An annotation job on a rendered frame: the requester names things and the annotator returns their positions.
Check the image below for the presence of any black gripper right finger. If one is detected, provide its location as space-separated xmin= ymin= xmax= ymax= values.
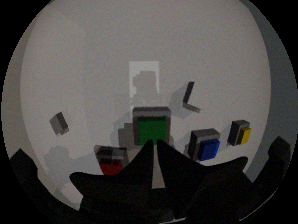
xmin=157 ymin=140 xmax=249 ymax=220

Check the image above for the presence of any yellow button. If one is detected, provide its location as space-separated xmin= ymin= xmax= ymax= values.
xmin=227 ymin=119 xmax=251 ymax=147

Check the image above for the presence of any red button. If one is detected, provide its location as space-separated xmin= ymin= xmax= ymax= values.
xmin=96 ymin=147 xmax=129 ymax=176

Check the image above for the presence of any blue button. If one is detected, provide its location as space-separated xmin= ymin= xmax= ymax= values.
xmin=188 ymin=128 xmax=221 ymax=161

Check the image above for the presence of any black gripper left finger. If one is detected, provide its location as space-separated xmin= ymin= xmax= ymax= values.
xmin=69 ymin=140 xmax=154 ymax=222

